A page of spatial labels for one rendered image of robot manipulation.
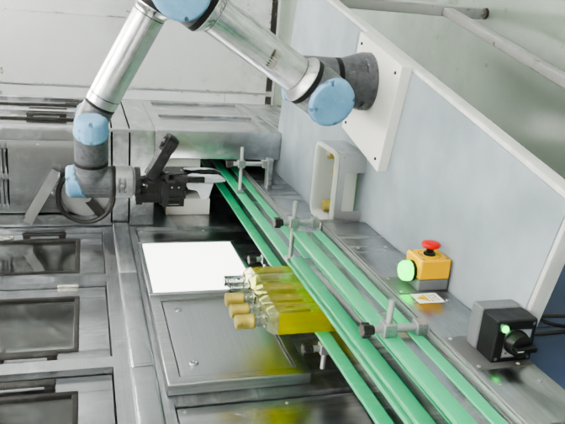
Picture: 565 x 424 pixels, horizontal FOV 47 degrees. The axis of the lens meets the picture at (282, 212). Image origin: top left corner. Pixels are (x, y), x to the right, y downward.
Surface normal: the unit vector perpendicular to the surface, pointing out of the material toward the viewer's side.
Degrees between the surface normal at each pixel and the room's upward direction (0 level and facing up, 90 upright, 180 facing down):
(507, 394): 90
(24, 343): 90
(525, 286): 0
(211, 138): 90
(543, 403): 90
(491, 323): 0
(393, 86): 0
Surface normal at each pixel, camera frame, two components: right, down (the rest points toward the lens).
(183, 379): 0.08, -0.95
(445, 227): -0.96, 0.01
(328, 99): 0.36, 0.53
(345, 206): 0.28, 0.32
